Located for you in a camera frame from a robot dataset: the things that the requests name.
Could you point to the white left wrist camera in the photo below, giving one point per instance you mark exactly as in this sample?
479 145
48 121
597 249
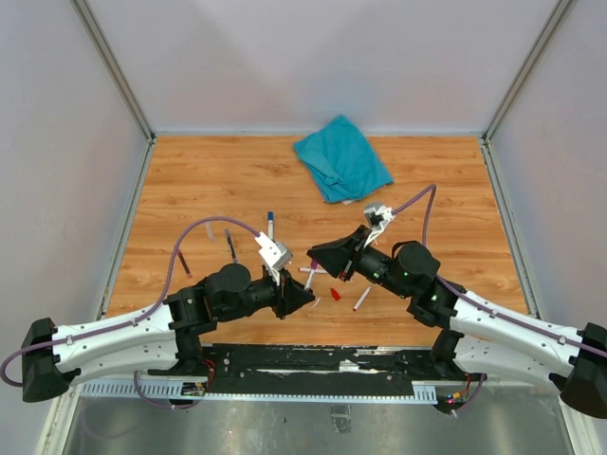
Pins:
275 255

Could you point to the teal folded cloth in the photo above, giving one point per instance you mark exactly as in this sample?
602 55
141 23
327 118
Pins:
342 163

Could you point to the pink translucent gel pen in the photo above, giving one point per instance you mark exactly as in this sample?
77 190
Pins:
184 264

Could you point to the clear pen cap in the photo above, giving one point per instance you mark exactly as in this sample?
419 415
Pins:
208 228

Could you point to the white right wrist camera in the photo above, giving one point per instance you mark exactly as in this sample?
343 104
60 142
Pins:
378 218

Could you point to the purple white marker pen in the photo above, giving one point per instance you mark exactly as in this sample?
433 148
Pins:
311 272

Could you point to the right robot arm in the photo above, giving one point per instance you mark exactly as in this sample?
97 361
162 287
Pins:
478 336

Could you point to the blue white marker pen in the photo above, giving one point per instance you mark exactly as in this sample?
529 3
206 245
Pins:
270 225

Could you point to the white red pen diagonal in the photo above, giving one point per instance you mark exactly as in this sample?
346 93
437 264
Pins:
362 298

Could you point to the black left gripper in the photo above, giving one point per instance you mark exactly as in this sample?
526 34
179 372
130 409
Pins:
289 295

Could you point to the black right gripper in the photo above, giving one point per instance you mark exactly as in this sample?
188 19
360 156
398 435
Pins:
333 257

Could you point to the white red pen horizontal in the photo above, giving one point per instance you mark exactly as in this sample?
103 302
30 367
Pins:
316 270

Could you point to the dark blue thin pen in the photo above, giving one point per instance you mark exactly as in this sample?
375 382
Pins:
231 246

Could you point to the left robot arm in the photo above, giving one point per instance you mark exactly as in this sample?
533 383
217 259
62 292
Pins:
162 340

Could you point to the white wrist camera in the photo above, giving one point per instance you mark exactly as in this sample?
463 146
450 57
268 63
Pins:
378 218
275 255

